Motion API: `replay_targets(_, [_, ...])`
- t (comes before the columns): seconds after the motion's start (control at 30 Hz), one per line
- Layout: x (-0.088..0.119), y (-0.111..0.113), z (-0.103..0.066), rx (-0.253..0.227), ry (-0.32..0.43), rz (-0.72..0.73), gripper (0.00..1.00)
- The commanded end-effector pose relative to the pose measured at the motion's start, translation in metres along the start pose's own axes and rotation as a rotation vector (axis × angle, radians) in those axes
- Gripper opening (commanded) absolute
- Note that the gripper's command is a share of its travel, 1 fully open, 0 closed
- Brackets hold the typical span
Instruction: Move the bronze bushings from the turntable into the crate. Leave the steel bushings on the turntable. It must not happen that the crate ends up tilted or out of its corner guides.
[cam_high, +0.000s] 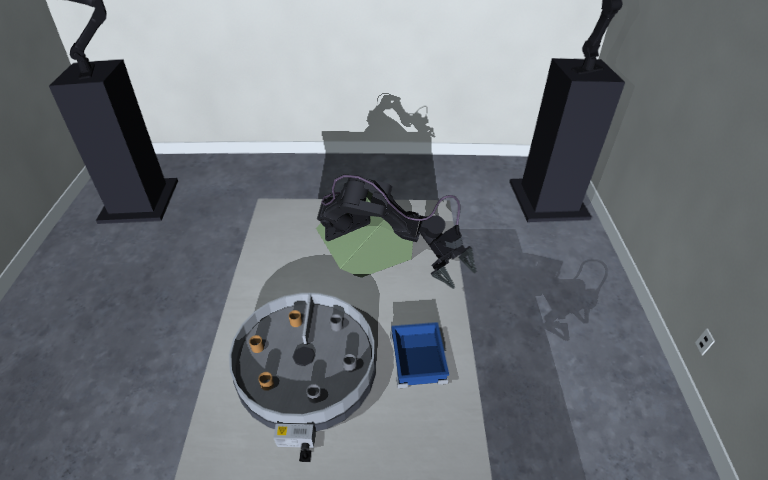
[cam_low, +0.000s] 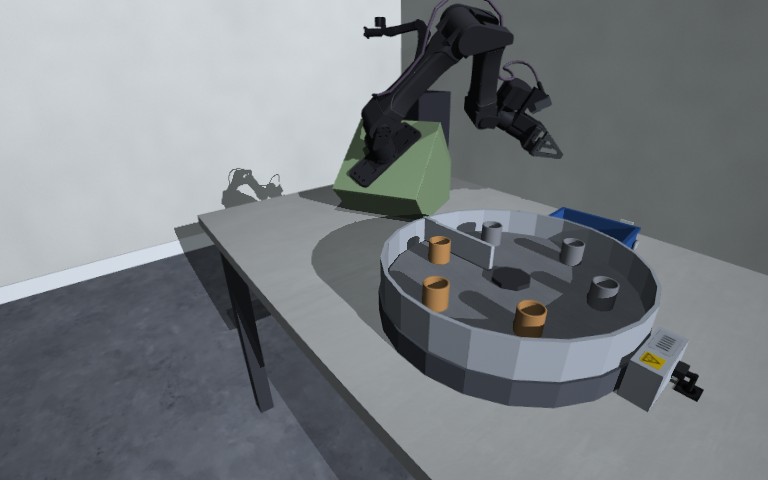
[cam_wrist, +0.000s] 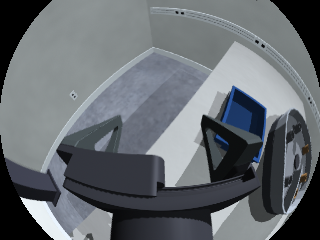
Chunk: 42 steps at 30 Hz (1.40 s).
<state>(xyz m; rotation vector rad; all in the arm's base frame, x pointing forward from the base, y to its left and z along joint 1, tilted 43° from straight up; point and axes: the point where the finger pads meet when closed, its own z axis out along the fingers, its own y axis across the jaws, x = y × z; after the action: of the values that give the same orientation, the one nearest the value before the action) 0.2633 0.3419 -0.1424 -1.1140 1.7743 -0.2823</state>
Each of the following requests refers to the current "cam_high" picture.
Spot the bronze bushing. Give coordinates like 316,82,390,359
258,372,274,391
289,310,302,327
249,335,264,353

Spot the blue open crate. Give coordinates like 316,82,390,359
392,322,449,385

